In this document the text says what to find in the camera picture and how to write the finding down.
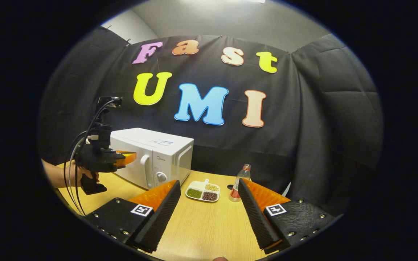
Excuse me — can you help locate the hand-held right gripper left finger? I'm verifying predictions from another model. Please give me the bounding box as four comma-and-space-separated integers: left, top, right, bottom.
84, 179, 181, 253

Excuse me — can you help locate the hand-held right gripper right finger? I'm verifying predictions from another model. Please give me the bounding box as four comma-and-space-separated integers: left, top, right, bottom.
238, 178, 336, 254

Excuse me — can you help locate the white microwave oven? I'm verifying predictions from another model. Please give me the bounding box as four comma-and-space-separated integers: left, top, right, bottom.
109, 128, 194, 191

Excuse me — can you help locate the clear bottle with red label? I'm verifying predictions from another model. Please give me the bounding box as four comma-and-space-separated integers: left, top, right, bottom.
230, 164, 251, 202

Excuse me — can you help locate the white sectioned dish of beans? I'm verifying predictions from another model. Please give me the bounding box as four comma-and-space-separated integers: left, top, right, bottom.
185, 179, 220, 202

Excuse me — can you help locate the black backdrop cloth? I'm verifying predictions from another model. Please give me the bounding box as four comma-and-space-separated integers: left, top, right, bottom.
38, 26, 384, 216

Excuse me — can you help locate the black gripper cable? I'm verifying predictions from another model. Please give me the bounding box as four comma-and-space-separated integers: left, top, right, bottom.
63, 100, 120, 216

